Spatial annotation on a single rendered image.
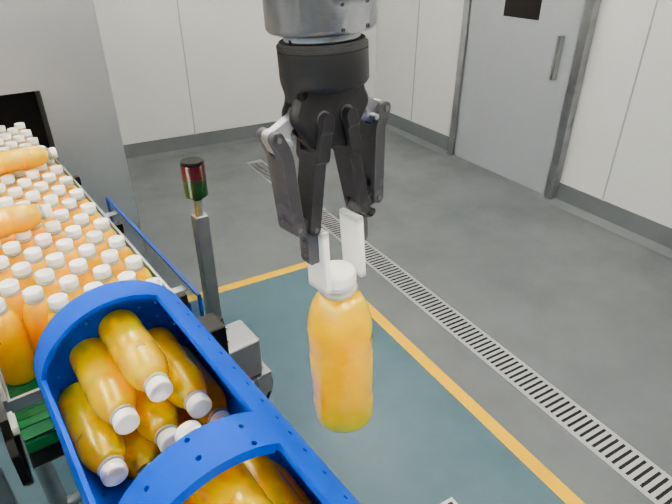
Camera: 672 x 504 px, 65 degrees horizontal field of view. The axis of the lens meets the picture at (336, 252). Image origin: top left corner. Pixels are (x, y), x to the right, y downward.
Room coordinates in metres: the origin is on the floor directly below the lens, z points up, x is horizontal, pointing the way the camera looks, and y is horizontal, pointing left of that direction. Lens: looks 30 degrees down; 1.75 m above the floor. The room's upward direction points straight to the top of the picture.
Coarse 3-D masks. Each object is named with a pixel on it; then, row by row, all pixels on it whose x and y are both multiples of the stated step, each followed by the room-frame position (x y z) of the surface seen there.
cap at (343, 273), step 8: (336, 264) 0.47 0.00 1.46; (344, 264) 0.47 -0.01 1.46; (352, 264) 0.47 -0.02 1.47; (336, 272) 0.45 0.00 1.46; (344, 272) 0.45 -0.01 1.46; (352, 272) 0.45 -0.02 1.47; (336, 280) 0.44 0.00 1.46; (344, 280) 0.44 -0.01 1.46; (352, 280) 0.45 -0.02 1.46; (336, 288) 0.44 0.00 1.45; (344, 288) 0.44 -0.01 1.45; (352, 288) 0.45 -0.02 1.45
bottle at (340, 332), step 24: (312, 312) 0.45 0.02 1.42; (336, 312) 0.43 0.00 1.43; (360, 312) 0.44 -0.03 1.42; (312, 336) 0.44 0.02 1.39; (336, 336) 0.43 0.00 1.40; (360, 336) 0.43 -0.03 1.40; (312, 360) 0.44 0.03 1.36; (336, 360) 0.42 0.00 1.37; (360, 360) 0.43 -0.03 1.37; (312, 384) 0.45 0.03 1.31; (336, 384) 0.42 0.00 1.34; (360, 384) 0.43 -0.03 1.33; (336, 408) 0.43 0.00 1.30; (360, 408) 0.43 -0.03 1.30
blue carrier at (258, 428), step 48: (96, 288) 0.76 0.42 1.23; (144, 288) 0.78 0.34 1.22; (48, 336) 0.69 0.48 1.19; (96, 336) 0.75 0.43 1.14; (192, 336) 0.66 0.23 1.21; (48, 384) 0.69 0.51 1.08; (240, 384) 0.56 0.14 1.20; (192, 432) 0.45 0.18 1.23; (240, 432) 0.45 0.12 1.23; (288, 432) 0.49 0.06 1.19; (96, 480) 0.54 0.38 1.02; (144, 480) 0.40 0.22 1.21; (192, 480) 0.39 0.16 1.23; (336, 480) 0.43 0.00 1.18
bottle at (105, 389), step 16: (80, 352) 0.70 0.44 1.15; (96, 352) 0.70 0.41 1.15; (80, 368) 0.67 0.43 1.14; (96, 368) 0.66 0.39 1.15; (112, 368) 0.66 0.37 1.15; (80, 384) 0.65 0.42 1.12; (96, 384) 0.62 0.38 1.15; (112, 384) 0.62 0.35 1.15; (128, 384) 0.63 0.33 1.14; (96, 400) 0.60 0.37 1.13; (112, 400) 0.60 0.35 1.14; (128, 400) 0.60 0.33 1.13; (112, 416) 0.58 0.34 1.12
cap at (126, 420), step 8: (128, 408) 0.59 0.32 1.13; (120, 416) 0.57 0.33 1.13; (128, 416) 0.57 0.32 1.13; (136, 416) 0.58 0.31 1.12; (112, 424) 0.57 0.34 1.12; (120, 424) 0.56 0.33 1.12; (128, 424) 0.57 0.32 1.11; (136, 424) 0.58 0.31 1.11; (120, 432) 0.56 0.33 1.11; (128, 432) 0.57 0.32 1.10
